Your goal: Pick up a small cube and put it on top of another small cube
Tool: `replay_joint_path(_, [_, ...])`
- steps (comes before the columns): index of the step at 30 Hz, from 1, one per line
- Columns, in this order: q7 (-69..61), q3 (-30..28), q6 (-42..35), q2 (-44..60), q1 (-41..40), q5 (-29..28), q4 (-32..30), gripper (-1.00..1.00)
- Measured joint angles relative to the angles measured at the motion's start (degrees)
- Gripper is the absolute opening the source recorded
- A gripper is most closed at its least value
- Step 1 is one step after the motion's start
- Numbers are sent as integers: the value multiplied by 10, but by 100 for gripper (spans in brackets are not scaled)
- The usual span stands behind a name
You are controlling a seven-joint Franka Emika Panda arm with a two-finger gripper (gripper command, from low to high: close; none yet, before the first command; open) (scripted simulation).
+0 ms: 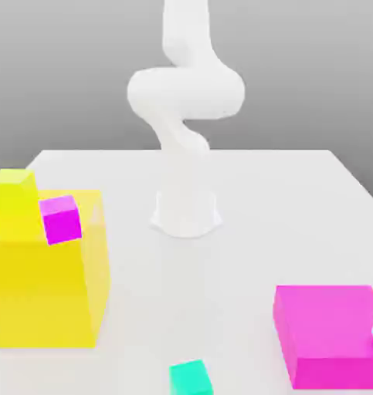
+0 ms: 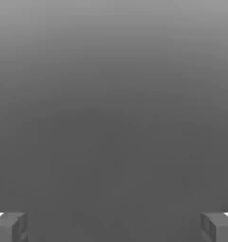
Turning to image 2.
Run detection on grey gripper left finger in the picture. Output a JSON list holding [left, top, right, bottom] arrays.
[[0, 211, 29, 242]]

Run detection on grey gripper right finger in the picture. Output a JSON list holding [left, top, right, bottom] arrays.
[[200, 211, 228, 242]]

